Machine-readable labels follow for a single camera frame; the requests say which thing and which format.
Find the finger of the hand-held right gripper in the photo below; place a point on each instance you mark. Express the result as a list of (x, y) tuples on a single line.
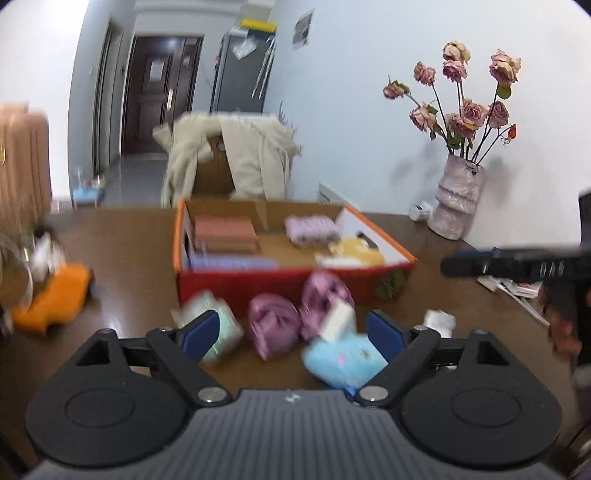
[(508, 264)]

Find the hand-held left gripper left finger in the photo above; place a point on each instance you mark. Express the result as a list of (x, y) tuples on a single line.
[(201, 334)]

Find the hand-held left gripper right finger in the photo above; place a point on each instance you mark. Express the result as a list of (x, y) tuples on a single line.
[(385, 337)]

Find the clear pale green packet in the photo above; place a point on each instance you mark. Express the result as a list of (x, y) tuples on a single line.
[(226, 334)]

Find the light blue plush toy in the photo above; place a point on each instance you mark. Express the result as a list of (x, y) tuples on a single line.
[(341, 362)]

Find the white sponge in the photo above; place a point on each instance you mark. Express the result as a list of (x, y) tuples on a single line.
[(336, 321)]

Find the white tissue wad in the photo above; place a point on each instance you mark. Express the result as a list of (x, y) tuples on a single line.
[(438, 323)]

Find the red cardboard box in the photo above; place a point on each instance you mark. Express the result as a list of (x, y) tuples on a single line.
[(277, 286)]

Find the yellow and white sheep plush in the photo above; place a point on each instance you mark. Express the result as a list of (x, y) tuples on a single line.
[(353, 251)]

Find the pink layered sponge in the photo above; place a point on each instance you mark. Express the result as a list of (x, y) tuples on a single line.
[(226, 233)]

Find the lilac towel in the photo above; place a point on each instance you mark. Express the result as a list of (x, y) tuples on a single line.
[(311, 230)]

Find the person's right hand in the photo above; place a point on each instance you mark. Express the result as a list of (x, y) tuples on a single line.
[(564, 339)]

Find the pink textured vase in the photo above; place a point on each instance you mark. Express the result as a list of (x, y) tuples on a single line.
[(457, 198)]

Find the small white bottle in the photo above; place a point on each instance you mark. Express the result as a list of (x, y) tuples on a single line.
[(421, 211)]

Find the orange cloth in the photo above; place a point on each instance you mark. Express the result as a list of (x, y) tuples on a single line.
[(57, 300)]

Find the dried pink roses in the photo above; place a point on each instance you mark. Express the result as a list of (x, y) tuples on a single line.
[(471, 115)]

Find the wooden chair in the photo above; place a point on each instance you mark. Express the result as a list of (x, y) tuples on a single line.
[(214, 173)]

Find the blue pet feeder stand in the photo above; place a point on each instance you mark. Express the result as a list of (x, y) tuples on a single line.
[(87, 194)]

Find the beige coat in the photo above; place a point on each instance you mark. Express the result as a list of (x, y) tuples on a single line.
[(258, 157)]

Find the clear glass vase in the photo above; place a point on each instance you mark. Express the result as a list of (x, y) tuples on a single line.
[(16, 267)]

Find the dark brown entrance door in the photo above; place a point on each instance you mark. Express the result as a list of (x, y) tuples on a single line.
[(157, 92)]

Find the pink suitcase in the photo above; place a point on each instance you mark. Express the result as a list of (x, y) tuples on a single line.
[(25, 161)]

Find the grey interior door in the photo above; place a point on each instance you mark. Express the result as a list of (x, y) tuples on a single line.
[(106, 101)]

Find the grey refrigerator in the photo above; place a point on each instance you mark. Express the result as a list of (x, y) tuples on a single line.
[(240, 78)]

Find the folded white umbrella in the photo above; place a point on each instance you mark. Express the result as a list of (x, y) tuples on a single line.
[(264, 69)]

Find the yellow and black box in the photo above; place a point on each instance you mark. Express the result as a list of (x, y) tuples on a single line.
[(258, 25)]

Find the purple flower wall sticker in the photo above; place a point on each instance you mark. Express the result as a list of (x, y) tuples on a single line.
[(286, 117)]

